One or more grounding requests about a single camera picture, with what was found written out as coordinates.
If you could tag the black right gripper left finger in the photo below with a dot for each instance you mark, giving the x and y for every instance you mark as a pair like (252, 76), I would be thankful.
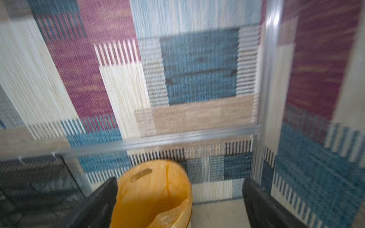
(95, 211)

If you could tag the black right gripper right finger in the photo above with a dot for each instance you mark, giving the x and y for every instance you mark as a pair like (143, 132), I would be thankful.
(264, 211)

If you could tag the orange bin liner bag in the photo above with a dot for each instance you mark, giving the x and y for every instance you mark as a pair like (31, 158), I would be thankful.
(154, 194)

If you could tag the black wire mesh shelf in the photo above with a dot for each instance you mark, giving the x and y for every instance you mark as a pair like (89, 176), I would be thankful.
(37, 191)

